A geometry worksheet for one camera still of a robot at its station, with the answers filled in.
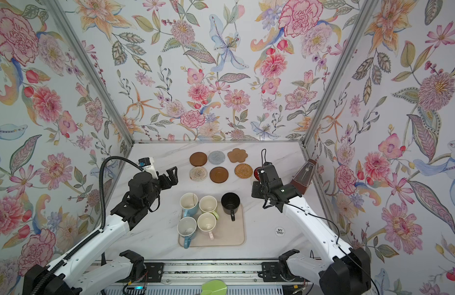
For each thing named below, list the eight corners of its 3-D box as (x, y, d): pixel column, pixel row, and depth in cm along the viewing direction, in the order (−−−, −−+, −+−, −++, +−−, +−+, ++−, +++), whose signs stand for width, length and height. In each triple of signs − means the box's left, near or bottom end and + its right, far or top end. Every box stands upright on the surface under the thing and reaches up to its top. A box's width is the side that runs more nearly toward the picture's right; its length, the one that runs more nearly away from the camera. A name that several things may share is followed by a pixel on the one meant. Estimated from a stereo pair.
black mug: (217, 218, 93) (216, 208, 83) (225, 201, 99) (225, 189, 90) (233, 225, 91) (234, 215, 81) (240, 206, 97) (242, 195, 88)
